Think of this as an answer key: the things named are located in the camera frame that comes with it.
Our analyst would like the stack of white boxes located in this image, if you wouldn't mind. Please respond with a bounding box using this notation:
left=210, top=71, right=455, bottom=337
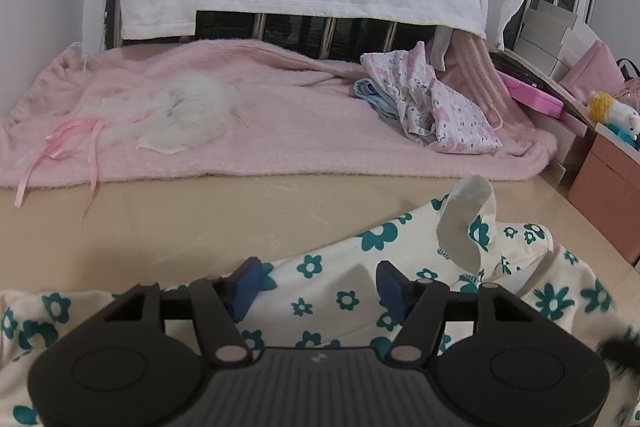
left=512, top=0, right=603, bottom=80

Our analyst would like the bright pink box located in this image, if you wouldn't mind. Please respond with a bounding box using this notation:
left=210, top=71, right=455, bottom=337
left=497, top=72, right=566, bottom=118

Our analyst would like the dark blurred object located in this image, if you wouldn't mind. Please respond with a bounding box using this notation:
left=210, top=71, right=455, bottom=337
left=597, top=339, right=640, bottom=373

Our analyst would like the pink fleece blanket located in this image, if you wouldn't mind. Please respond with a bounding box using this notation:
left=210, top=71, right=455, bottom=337
left=0, top=38, right=558, bottom=188

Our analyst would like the white fluffy garment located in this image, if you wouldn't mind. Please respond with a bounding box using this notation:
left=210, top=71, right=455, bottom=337
left=75, top=72, right=251, bottom=155

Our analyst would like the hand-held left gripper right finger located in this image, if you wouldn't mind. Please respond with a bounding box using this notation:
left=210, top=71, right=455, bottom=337
left=375, top=260, right=538, bottom=365

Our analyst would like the pink floral white garment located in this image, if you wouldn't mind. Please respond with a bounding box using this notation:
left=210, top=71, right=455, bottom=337
left=360, top=41, right=503, bottom=156

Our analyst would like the brown cardboard box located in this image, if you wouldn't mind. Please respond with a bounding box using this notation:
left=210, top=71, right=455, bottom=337
left=567, top=134, right=640, bottom=265

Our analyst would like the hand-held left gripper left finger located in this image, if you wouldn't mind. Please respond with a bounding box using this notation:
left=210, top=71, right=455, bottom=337
left=104, top=258, right=265, bottom=367

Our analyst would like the white garment with teal flowers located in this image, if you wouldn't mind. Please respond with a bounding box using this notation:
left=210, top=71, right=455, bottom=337
left=0, top=177, right=640, bottom=427

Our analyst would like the yellow and white plush toy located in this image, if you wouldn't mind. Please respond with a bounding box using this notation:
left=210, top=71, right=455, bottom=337
left=587, top=91, right=640, bottom=140

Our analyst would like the pink ribbed cloth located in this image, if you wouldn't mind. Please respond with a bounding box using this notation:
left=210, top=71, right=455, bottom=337
left=442, top=29, right=513, bottom=128

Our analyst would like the pink cushion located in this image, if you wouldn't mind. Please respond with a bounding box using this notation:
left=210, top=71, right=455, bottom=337
left=560, top=41, right=626, bottom=102

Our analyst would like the light blue garment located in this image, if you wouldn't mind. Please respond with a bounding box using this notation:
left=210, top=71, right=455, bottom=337
left=353, top=78, right=403, bottom=125

